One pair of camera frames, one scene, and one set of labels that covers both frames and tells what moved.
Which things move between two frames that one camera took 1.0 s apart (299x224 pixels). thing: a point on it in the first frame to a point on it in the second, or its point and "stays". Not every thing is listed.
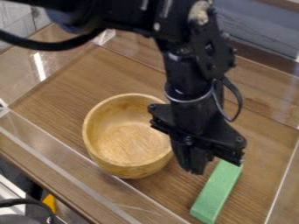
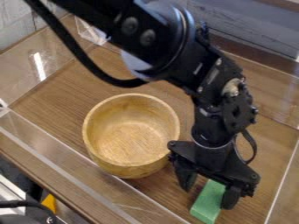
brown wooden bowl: x=125 y=146 stays
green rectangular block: x=217 y=191 stays
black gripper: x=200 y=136 to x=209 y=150
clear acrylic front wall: x=52 y=184 stays
